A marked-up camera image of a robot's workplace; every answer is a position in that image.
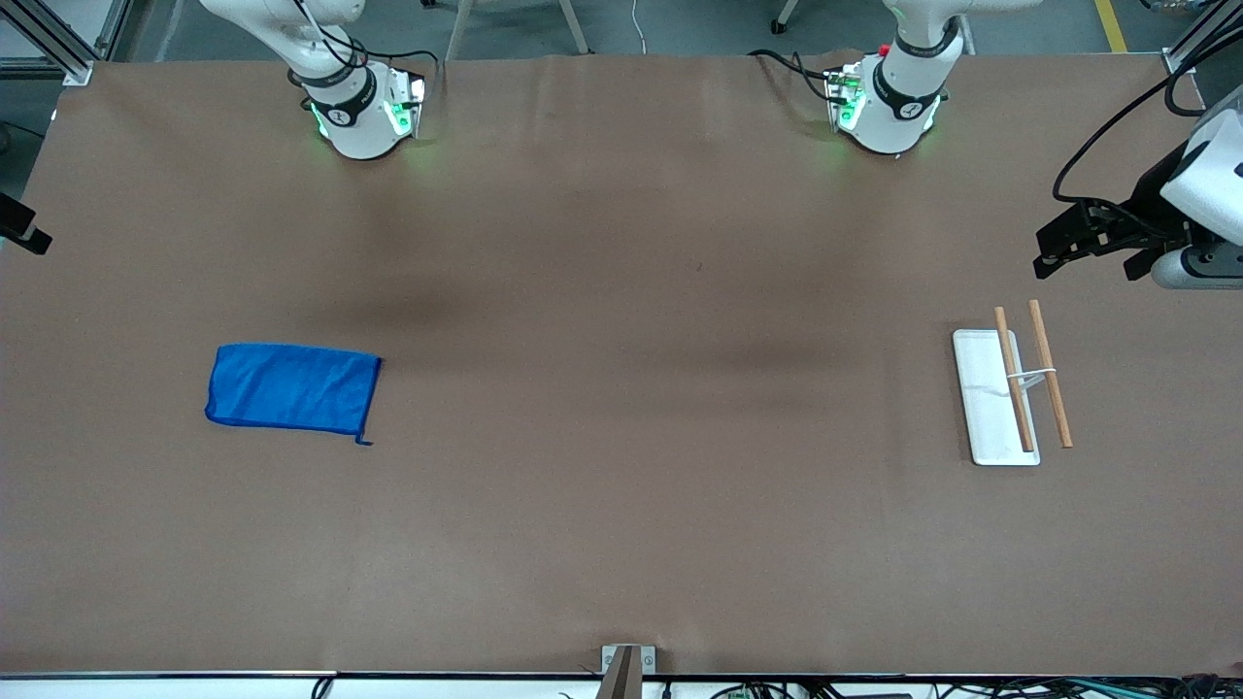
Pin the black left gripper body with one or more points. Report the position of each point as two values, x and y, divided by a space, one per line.
1152 201

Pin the blue towel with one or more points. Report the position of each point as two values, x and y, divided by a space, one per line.
291 388

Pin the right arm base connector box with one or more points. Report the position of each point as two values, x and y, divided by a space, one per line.
408 102

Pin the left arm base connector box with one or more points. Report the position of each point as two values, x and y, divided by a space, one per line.
847 97

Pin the white towel rack wooden bars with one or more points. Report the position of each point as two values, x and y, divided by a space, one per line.
986 408

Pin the black chair castor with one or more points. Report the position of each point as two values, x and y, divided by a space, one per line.
780 24

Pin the brown table cover sheet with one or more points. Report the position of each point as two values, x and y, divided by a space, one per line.
621 485

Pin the grey stand leg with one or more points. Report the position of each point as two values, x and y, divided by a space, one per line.
573 24
458 29

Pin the aluminium frame post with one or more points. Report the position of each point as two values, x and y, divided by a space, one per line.
1190 49
68 58

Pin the metal bracket with brown post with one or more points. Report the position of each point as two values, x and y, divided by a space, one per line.
612 660

